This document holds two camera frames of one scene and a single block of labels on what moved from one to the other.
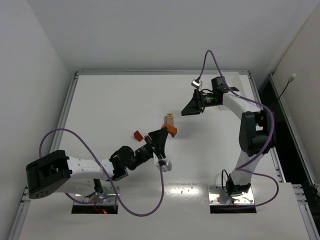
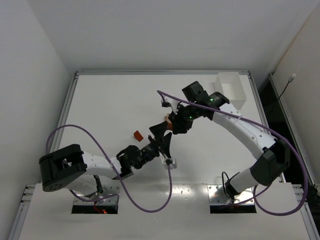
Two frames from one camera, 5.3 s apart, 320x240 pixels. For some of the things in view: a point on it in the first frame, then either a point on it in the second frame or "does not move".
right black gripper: (198, 100) to (173, 122)
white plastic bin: (233, 79) does not move
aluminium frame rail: (159, 72) does not move
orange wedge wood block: (137, 135) does not move
